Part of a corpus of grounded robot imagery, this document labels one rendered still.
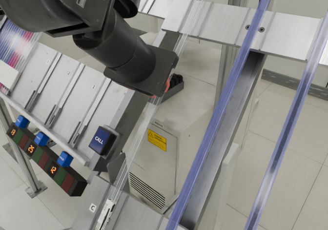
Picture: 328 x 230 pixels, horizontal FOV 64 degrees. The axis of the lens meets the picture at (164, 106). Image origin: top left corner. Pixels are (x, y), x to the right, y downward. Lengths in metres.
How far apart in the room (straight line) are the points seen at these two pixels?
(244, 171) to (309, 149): 0.48
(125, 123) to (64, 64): 0.28
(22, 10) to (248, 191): 1.39
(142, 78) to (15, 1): 0.17
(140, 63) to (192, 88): 0.73
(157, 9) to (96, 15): 0.42
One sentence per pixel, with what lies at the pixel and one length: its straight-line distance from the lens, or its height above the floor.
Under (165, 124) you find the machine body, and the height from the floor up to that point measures 0.62.
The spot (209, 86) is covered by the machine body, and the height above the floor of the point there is 0.62.
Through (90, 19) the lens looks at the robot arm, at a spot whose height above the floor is 1.09.
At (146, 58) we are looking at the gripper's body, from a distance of 0.34.
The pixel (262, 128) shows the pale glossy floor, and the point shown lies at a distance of 1.93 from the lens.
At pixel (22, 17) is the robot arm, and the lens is 0.28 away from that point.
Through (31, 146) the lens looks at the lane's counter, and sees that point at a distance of 0.81.
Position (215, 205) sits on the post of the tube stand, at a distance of 0.57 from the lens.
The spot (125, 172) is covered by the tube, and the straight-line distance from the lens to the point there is 0.46.
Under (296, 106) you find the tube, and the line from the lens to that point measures 0.41.
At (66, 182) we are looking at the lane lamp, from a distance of 0.69.
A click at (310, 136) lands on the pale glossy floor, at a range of 1.99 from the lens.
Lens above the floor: 1.16
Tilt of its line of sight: 35 degrees down
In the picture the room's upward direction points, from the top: straight up
